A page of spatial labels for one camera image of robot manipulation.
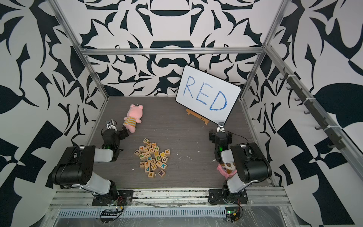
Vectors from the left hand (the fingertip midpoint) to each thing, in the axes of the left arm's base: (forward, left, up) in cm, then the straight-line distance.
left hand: (114, 126), depth 93 cm
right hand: (-3, -70, -2) cm, 70 cm away
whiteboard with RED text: (+15, -63, +12) cm, 65 cm away
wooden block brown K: (-17, -34, -5) cm, 38 cm away
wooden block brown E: (-29, -26, -5) cm, 39 cm away
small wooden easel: (+8, -55, -3) cm, 56 cm away
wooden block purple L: (-16, -16, -5) cm, 23 cm away
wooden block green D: (-20, -29, -5) cm, 35 cm away
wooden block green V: (-8, -20, -5) cm, 22 cm away
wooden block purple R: (-29, -31, -5) cm, 43 cm away
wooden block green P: (-19, -19, -5) cm, 27 cm away
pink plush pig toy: (+9, -11, 0) cm, 15 cm away
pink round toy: (-29, -68, -2) cm, 74 cm away
